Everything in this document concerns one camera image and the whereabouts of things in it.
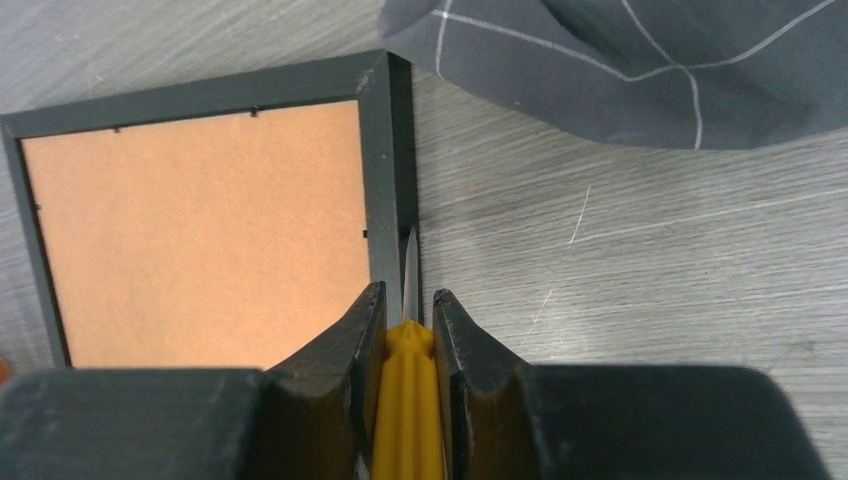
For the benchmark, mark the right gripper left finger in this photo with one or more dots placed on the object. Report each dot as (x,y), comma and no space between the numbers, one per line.
(308,417)

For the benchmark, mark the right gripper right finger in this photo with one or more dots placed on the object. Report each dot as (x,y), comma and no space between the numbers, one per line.
(506,418)

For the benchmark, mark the yellow handled screwdriver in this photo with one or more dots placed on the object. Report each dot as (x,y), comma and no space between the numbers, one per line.
(408,435)

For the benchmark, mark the black picture frame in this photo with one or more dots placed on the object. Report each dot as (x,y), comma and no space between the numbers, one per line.
(225,221)

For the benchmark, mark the grey checked cloth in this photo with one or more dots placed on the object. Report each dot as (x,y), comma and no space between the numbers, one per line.
(693,75)

